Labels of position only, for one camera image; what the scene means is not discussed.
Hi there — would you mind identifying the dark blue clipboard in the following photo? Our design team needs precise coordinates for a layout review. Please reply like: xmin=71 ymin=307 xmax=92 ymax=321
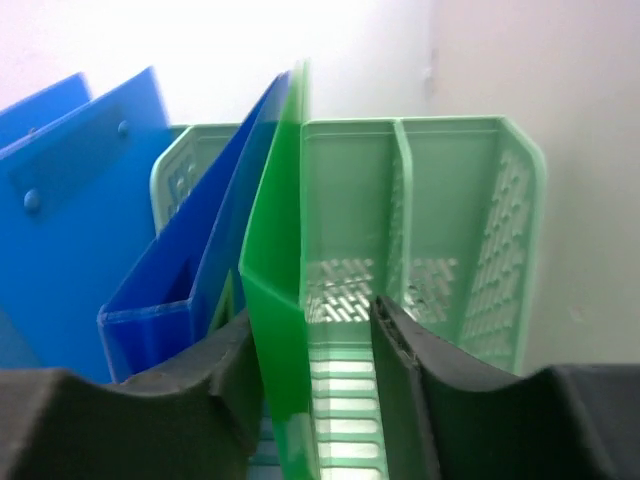
xmin=97 ymin=72 xmax=292 ymax=383

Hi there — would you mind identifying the light blue notebook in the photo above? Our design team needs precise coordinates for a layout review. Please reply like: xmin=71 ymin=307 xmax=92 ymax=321
xmin=1 ymin=68 xmax=171 ymax=383

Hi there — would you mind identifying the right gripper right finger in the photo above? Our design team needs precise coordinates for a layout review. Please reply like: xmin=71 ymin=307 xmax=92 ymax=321
xmin=370 ymin=296 xmax=639 ymax=479

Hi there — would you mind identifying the green plastic folder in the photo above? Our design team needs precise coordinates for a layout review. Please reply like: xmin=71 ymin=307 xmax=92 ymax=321
xmin=239 ymin=60 xmax=320 ymax=479

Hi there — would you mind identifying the green file organizer rack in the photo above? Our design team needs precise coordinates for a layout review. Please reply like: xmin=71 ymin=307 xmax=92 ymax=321
xmin=149 ymin=114 xmax=547 ymax=480

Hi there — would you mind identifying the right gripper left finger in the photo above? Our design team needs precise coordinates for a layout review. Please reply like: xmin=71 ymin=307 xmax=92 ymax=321
xmin=1 ymin=311 xmax=264 ymax=479

